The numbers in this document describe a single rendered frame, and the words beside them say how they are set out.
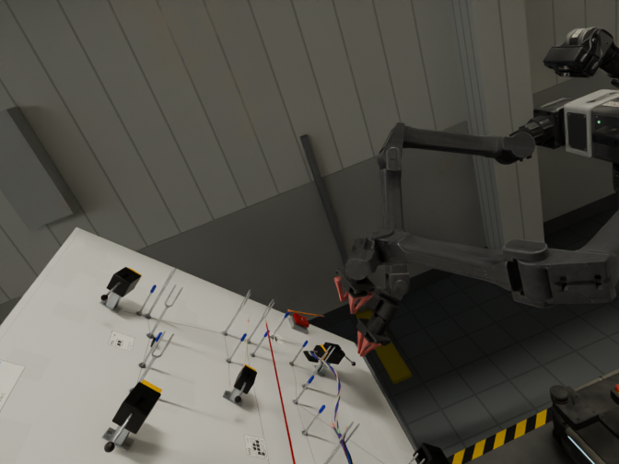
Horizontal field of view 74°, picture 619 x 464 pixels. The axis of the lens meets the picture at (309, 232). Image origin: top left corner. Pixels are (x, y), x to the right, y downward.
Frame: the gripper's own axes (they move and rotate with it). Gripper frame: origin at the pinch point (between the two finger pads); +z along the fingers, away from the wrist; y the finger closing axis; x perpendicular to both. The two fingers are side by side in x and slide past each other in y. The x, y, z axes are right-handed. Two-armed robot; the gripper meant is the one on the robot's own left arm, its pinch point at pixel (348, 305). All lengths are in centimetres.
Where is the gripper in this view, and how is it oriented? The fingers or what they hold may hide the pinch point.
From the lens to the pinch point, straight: 115.6
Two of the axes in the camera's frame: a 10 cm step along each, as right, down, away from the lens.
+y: 4.4, 4.7, -7.6
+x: 8.8, -0.7, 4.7
